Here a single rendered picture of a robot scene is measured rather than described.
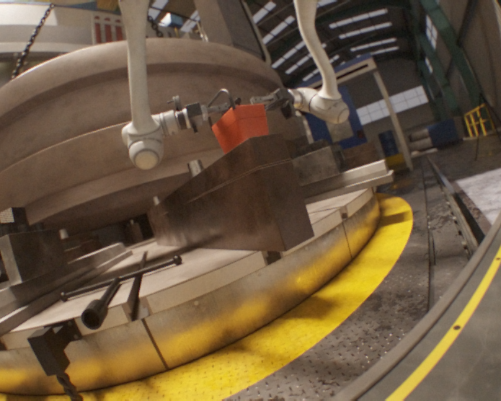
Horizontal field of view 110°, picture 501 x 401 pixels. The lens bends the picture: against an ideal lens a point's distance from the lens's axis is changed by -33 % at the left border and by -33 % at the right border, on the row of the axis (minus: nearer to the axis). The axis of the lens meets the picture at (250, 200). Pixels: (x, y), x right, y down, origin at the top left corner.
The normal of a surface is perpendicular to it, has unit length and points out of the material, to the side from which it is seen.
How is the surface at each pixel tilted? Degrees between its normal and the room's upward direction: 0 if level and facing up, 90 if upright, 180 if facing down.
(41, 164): 90
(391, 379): 0
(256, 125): 97
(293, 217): 90
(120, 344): 90
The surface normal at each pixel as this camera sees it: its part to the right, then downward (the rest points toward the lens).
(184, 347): 0.37, -0.11
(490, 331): -0.31, -0.95
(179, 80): 0.58, -0.17
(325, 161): -0.55, 0.19
